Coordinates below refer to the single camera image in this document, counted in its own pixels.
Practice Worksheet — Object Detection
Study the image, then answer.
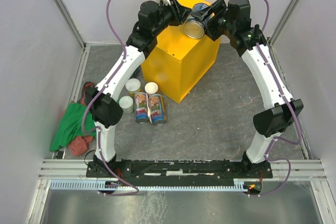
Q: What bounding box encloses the blue chicken soup can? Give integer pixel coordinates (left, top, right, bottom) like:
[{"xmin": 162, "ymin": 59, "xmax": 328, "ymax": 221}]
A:
[{"xmin": 184, "ymin": 3, "xmax": 212, "ymax": 39}]

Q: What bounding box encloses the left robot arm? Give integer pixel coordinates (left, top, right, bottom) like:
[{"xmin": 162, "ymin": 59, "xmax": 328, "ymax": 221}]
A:
[{"xmin": 86, "ymin": 0, "xmax": 192, "ymax": 164}]

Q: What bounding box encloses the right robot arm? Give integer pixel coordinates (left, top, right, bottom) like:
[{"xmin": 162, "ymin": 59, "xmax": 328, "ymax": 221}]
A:
[{"xmin": 191, "ymin": 0, "xmax": 303, "ymax": 165}]

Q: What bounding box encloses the yellow box counter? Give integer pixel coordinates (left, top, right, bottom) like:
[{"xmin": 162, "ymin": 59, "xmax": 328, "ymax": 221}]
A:
[{"xmin": 141, "ymin": 0, "xmax": 222, "ymax": 104}]

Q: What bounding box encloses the white lid small can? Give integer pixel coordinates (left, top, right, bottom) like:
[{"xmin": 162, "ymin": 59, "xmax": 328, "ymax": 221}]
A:
[{"xmin": 144, "ymin": 82, "xmax": 159, "ymax": 95}]

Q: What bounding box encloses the white lid yellow can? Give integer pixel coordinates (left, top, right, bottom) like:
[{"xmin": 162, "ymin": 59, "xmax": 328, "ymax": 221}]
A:
[{"xmin": 125, "ymin": 78, "xmax": 142, "ymax": 98}]

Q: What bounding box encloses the cartoon label can left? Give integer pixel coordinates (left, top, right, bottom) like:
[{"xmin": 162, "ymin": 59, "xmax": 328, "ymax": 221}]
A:
[{"xmin": 134, "ymin": 92, "xmax": 149, "ymax": 123}]

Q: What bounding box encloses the cartoon label can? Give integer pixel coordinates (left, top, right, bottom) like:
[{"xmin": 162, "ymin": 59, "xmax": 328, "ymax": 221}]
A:
[
  {"xmin": 149, "ymin": 93, "xmax": 166, "ymax": 125},
  {"xmin": 134, "ymin": 92, "xmax": 149, "ymax": 123}
]

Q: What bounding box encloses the cartoon label can right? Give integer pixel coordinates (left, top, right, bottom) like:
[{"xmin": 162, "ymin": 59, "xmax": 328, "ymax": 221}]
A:
[{"xmin": 149, "ymin": 93, "xmax": 166, "ymax": 125}]

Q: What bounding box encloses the green cloth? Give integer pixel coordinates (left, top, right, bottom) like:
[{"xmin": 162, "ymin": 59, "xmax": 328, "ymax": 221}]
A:
[{"xmin": 49, "ymin": 102, "xmax": 96, "ymax": 156}]

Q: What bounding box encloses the red cloth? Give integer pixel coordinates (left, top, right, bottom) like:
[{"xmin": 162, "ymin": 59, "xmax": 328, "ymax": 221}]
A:
[{"xmin": 59, "ymin": 97, "xmax": 96, "ymax": 156}]

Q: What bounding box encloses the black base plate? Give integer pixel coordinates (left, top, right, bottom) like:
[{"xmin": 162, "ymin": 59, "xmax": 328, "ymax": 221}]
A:
[{"xmin": 86, "ymin": 158, "xmax": 274, "ymax": 187}]

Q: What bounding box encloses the grey slotted cable duct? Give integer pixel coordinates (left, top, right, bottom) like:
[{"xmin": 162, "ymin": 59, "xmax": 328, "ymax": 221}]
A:
[{"xmin": 49, "ymin": 179, "xmax": 249, "ymax": 190}]

